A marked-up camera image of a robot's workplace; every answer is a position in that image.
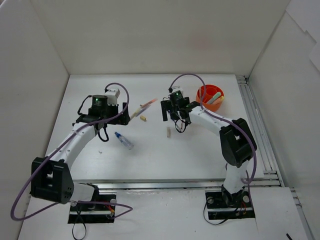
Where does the yellow beige pen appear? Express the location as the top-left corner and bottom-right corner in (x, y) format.
(130, 106), (148, 120)

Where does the pink capped pen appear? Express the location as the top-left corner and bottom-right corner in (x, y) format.
(140, 98), (158, 108)

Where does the green highlighter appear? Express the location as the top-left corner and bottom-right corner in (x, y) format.
(211, 92), (222, 101)

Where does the red gel pen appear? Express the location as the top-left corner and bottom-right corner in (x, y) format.
(178, 121), (184, 132)

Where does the grey green pen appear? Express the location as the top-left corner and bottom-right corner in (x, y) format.
(207, 98), (217, 104)

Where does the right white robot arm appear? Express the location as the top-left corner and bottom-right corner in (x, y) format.
(160, 88), (257, 206)

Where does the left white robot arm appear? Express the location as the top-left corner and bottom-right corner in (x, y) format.
(30, 95), (130, 210)

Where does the small tan eraser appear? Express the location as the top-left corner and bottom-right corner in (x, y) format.
(140, 115), (147, 122)

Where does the clear blue glue bottle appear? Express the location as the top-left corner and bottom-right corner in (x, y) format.
(114, 132), (134, 150)

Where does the white eraser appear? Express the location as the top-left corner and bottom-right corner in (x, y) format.
(166, 127), (171, 138)

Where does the orange round divided container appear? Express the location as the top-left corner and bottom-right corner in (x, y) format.
(195, 84), (225, 112)

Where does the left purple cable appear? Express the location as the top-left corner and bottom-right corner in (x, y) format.
(10, 82), (133, 221)

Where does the purple cable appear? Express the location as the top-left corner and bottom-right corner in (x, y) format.
(10, 82), (133, 221)
(168, 73), (258, 186)

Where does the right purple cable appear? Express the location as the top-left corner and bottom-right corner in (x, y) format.
(168, 73), (258, 186)

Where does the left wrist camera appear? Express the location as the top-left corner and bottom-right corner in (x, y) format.
(104, 87), (120, 106)

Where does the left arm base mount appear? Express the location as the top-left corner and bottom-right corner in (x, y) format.
(67, 203), (116, 224)

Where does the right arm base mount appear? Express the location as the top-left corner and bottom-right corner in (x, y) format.
(204, 190), (256, 222)

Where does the aluminium frame rail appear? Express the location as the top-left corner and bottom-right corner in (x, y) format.
(236, 74), (316, 240)

